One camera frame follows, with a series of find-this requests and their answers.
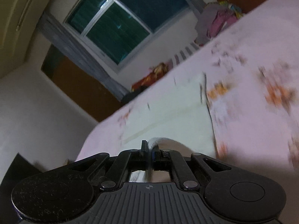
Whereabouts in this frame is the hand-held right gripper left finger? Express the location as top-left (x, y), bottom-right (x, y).
top-left (68, 140), bottom-right (148, 191)

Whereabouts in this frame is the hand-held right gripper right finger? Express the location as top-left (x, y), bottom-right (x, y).
top-left (152, 145), bottom-right (235, 191)

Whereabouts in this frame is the grey striped pillow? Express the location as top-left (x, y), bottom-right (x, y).
top-left (172, 41), bottom-right (202, 64)

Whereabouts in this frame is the white knit sweater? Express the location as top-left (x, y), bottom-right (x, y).
top-left (121, 73), bottom-right (217, 159)

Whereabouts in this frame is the pink floral bedsheet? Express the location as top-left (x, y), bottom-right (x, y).
top-left (77, 0), bottom-right (299, 168)

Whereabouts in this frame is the pile of folded clothes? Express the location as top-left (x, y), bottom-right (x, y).
top-left (195, 1), bottom-right (247, 45)

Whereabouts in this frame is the sliding glass window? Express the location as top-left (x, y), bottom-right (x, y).
top-left (63, 0), bottom-right (189, 73)

